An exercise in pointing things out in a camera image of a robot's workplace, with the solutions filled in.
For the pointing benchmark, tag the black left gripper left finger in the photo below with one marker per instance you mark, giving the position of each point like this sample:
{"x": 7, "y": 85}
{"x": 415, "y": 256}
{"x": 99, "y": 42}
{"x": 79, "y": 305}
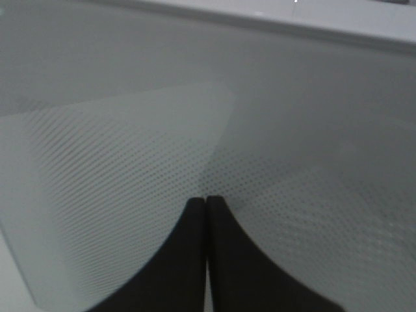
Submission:
{"x": 174, "y": 278}

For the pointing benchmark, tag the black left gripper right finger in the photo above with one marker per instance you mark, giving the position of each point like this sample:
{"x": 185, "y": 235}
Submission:
{"x": 243, "y": 278}

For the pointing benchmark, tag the white microwave oven body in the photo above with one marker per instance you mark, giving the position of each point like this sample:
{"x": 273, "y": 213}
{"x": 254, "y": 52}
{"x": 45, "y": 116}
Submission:
{"x": 376, "y": 19}

